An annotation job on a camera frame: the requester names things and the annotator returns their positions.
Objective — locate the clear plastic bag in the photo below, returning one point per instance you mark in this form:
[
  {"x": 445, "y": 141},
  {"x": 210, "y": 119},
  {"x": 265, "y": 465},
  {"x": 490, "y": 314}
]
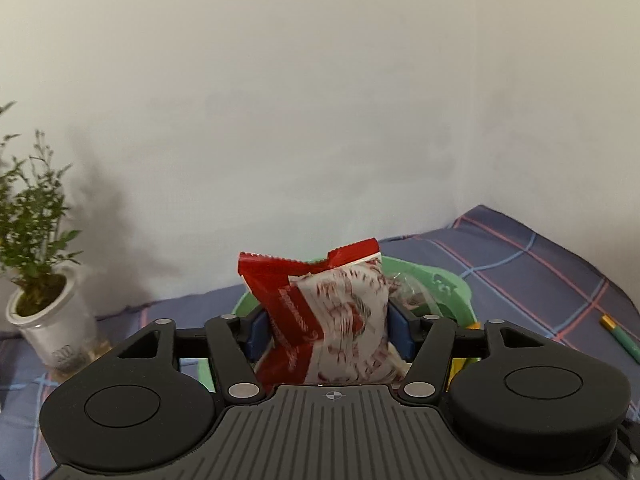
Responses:
[{"x": 415, "y": 290}]

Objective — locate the green plastic bowl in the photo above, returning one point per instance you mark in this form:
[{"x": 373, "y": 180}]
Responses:
[{"x": 450, "y": 290}]

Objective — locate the green pen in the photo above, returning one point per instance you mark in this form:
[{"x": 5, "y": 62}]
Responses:
[{"x": 622, "y": 337}]

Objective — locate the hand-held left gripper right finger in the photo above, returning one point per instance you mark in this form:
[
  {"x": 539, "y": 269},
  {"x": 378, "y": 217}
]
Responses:
[{"x": 400, "y": 332}]

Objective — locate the potted plant in white jar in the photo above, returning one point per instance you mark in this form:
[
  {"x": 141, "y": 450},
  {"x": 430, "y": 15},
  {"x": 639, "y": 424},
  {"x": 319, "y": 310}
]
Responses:
[{"x": 50, "y": 320}]

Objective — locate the red and white snack bag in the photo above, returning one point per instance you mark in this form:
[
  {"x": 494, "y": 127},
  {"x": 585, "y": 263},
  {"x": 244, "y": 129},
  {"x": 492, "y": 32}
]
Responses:
[{"x": 330, "y": 320}]

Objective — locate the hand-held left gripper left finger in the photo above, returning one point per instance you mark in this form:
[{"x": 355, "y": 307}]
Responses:
[{"x": 260, "y": 335}]

